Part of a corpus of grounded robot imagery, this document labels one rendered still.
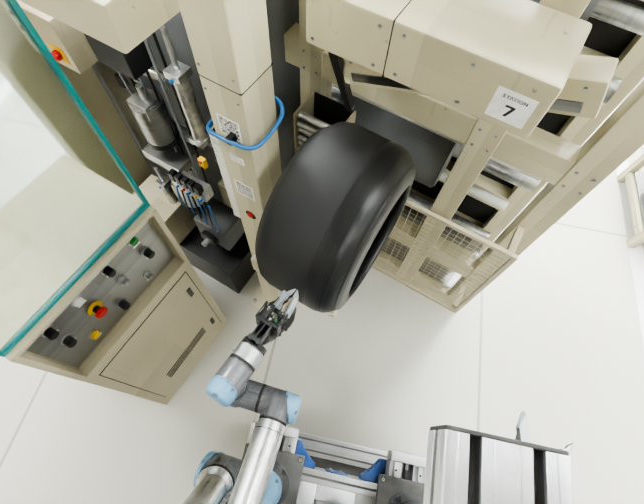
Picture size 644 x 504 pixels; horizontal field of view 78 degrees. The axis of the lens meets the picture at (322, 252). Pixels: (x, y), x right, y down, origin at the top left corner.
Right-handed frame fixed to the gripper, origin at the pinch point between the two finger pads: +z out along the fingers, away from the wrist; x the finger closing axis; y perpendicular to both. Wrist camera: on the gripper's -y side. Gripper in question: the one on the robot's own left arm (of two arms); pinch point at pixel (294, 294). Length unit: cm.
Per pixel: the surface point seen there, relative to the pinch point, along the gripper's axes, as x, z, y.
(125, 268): 56, -16, -16
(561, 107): -38, 56, 49
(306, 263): -0.6, 4.4, 12.1
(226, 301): 60, 24, -122
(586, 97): -41, 56, 53
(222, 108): 35, 18, 36
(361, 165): -1.0, 29.3, 29.1
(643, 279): -160, 178, -103
